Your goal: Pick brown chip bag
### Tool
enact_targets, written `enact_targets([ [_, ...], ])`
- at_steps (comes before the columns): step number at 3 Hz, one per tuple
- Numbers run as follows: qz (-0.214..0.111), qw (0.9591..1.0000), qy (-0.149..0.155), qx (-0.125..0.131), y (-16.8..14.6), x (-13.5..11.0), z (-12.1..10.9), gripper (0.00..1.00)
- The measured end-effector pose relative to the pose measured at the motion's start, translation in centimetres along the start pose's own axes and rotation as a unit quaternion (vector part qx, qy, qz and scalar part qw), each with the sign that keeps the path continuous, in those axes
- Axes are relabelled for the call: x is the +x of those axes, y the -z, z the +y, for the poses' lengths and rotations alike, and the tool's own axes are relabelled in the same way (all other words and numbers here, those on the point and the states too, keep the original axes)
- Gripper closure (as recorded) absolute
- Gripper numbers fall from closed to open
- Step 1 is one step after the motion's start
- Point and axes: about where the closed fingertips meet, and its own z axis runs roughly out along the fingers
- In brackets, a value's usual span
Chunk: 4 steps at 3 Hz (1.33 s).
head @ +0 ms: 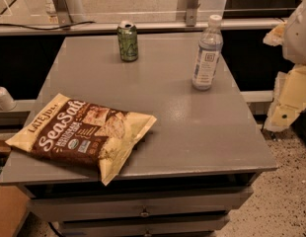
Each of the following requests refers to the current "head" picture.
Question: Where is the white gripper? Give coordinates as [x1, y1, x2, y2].
[263, 0, 306, 132]

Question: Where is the brown sea salt chip bag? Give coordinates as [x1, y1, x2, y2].
[6, 94, 156, 185]

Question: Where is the clear plastic water bottle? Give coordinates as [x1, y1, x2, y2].
[192, 15, 223, 91]

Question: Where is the grey drawer cabinet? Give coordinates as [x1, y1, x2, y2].
[0, 33, 279, 237]

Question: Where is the upper grey drawer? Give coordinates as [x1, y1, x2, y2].
[28, 187, 253, 221]

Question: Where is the grey drawer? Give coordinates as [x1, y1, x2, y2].
[60, 214, 229, 237]
[28, 187, 253, 221]

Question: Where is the green soda can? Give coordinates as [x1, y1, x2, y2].
[116, 21, 138, 62]

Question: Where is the lower grey drawer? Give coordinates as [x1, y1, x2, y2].
[60, 214, 229, 237]

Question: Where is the white pipe fitting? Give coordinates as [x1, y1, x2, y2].
[0, 86, 16, 111]

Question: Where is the brown cardboard box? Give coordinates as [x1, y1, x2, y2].
[0, 186, 29, 237]

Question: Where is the black cable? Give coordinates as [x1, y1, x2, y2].
[0, 20, 96, 32]

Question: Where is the left metal bracket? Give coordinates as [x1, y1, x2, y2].
[52, 0, 71, 28]

